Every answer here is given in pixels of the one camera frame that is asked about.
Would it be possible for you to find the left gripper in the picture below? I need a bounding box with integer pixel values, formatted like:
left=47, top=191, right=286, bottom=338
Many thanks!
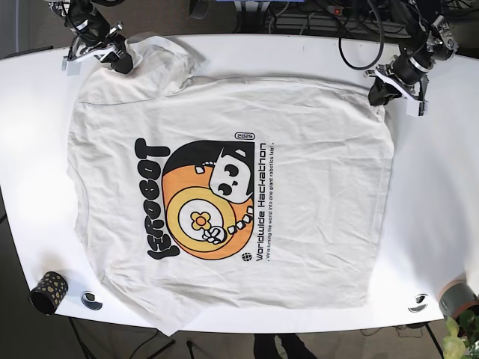
left=365, top=58, right=429, bottom=117

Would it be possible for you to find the black gold-dotted cup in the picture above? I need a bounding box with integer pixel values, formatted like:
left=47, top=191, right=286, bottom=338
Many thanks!
left=28, top=271, right=69, bottom=316

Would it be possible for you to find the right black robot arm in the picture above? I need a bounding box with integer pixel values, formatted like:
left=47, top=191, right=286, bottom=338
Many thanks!
left=48, top=0, right=133, bottom=76

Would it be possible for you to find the cream graphic print T-shirt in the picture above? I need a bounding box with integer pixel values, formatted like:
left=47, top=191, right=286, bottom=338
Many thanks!
left=67, top=37, right=394, bottom=335

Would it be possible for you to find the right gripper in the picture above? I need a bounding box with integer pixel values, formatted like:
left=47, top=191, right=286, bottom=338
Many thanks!
left=61, top=24, right=133, bottom=76

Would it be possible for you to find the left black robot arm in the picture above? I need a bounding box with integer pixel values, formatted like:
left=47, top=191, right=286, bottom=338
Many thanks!
left=366, top=1, right=458, bottom=117

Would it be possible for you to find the grey plant pot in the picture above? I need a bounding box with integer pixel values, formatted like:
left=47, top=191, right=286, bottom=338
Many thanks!
left=439, top=280, right=478, bottom=319

